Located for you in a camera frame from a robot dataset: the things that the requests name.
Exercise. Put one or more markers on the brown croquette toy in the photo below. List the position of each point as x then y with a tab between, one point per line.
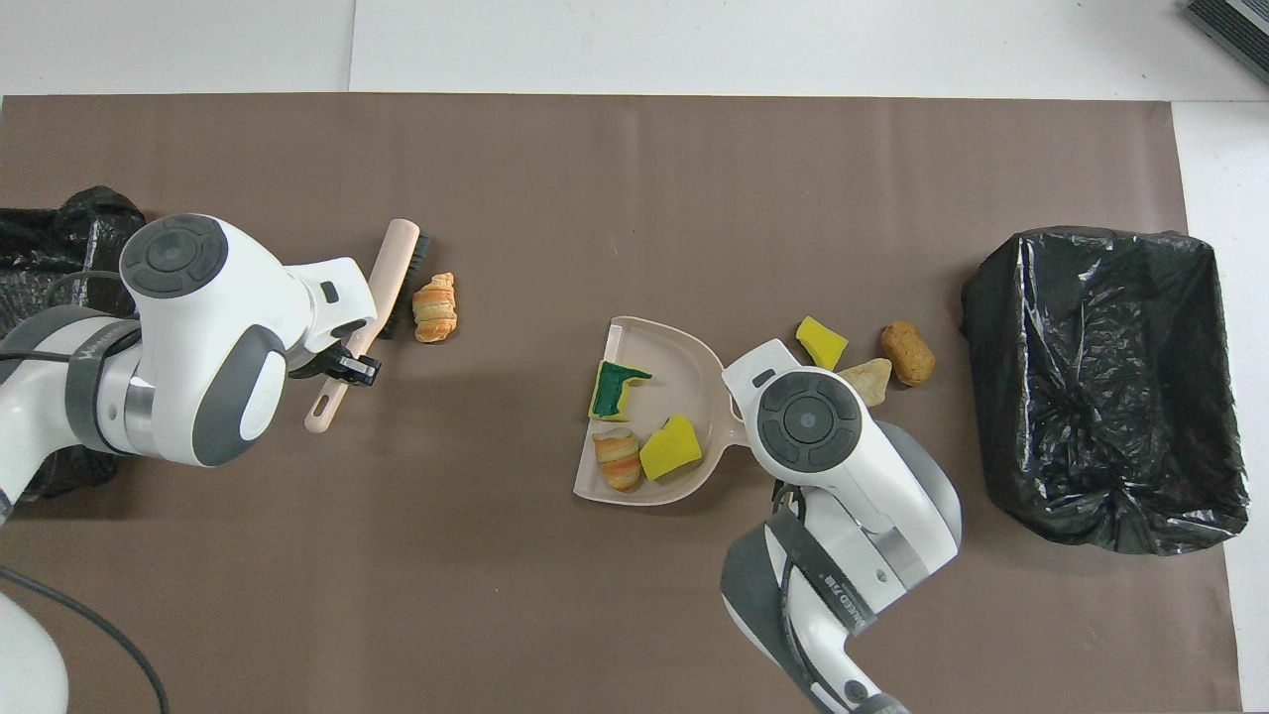
907	353

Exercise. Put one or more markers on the orange striped bread toy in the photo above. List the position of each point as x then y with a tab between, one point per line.
434	309
620	459

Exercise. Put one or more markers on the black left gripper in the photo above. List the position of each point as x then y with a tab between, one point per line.
317	367

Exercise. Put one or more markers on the plain yellow sponge piece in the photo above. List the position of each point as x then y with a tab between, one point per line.
821	342

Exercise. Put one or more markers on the beige hand brush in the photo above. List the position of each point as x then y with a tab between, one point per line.
397	258

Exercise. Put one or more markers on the black bag-lined bin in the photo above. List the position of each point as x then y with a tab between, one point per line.
40	238
1100	387

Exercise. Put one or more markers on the dark grey ribbed device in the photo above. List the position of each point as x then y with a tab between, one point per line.
1234	30

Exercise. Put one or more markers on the beige rock-like chunk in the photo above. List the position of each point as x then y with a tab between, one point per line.
872	377

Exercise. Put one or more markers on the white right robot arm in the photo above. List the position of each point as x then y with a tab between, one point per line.
813	426

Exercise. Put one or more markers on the yellow green sponge piece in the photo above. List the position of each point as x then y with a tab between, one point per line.
672	448

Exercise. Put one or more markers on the pale pink plastic dustpan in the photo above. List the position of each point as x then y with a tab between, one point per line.
684	387

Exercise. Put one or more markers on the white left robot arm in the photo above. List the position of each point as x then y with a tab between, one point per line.
198	327

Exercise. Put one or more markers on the yellow green notched sponge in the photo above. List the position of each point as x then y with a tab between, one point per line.
615	392

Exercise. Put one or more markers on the brown paper table mat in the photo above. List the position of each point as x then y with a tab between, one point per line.
595	149

